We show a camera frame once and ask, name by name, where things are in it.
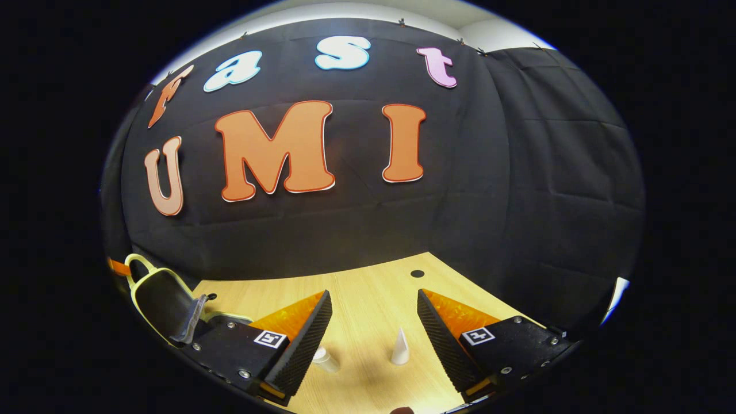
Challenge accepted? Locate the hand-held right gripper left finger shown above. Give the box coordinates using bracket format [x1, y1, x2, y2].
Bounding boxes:
[183, 289, 334, 407]

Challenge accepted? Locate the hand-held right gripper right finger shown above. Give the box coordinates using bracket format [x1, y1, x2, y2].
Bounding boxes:
[416, 288, 577, 403]

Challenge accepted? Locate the white foam pump bottle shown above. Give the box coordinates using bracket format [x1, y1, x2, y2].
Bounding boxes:
[312, 346, 340, 373]

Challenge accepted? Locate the white cone-shaped tube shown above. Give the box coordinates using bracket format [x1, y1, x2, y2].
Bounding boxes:
[390, 327, 411, 366]

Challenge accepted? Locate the cream yellow suitcase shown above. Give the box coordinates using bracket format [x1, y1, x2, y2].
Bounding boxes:
[125, 253, 255, 348]

